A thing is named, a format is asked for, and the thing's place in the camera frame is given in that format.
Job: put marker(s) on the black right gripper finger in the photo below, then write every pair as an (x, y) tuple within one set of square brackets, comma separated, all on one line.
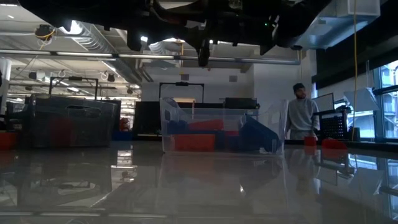
[(204, 53)]

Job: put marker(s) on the orange long block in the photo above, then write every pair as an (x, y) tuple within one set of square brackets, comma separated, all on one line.
[(231, 133), (205, 125), (194, 142)]

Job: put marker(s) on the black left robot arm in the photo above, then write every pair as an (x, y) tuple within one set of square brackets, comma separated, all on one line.
[(93, 12)]

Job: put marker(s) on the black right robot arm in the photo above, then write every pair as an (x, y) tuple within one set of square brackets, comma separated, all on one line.
[(301, 18)]

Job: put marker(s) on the black monitor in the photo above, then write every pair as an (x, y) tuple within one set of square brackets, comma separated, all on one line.
[(241, 103)]

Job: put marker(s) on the black partition panel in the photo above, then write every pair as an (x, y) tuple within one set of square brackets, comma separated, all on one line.
[(146, 118)]

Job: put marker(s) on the clear plastic bin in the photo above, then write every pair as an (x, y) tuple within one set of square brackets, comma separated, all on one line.
[(273, 118)]

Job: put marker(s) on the person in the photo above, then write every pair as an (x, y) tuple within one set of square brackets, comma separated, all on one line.
[(301, 115)]

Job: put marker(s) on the red blurry object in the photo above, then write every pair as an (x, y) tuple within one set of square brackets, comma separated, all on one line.
[(124, 124)]

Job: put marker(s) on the white board panel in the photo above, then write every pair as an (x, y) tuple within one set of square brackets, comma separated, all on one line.
[(325, 101)]

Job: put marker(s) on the grey ceiling pipe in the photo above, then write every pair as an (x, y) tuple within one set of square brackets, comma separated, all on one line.
[(93, 55)]

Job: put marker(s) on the grey plastic bin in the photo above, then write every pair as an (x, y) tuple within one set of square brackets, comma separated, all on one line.
[(93, 124)]

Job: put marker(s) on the black perforated rack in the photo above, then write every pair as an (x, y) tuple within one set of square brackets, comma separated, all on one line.
[(334, 124)]

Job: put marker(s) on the black metal frame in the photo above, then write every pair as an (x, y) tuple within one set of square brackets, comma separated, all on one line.
[(74, 78), (182, 83)]

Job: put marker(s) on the black aluminium table frame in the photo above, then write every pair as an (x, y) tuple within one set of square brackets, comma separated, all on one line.
[(373, 146)]

